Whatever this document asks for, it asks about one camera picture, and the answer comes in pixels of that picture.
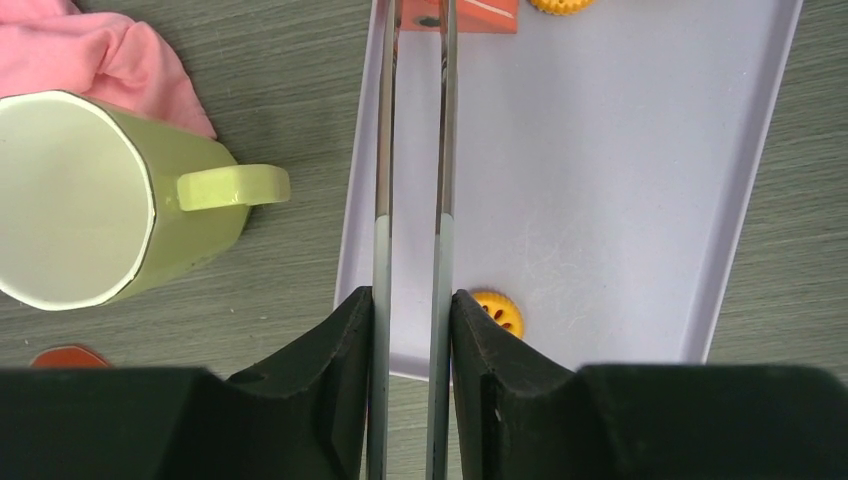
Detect orange lotus-root cookie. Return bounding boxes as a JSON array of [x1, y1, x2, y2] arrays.
[[471, 291, 525, 339]]

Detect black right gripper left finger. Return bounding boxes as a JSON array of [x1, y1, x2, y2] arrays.
[[1, 287, 373, 479]]

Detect pink cloth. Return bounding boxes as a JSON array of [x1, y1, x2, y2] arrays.
[[1, 1, 216, 138]]

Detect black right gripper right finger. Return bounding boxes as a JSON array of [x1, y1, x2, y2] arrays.
[[450, 290, 847, 479]]

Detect small orange round cookie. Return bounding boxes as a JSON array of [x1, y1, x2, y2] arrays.
[[530, 0, 594, 16]]

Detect red round coaster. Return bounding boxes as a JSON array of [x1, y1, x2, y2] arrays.
[[30, 344, 111, 368]]

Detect metal serving tongs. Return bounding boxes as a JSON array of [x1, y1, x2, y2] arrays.
[[366, 1, 458, 479]]

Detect lavender serving tray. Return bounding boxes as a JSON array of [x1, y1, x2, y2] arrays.
[[333, 0, 805, 384]]

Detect green mug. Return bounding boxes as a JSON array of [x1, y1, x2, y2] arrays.
[[1, 90, 291, 311]]

